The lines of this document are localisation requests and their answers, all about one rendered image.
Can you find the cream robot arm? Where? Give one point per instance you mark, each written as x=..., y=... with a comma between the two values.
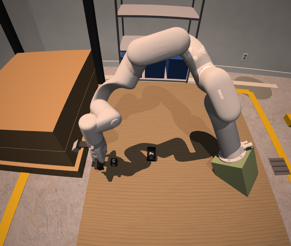
x=222, y=102

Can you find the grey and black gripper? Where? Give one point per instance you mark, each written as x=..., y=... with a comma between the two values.
x=98, y=155

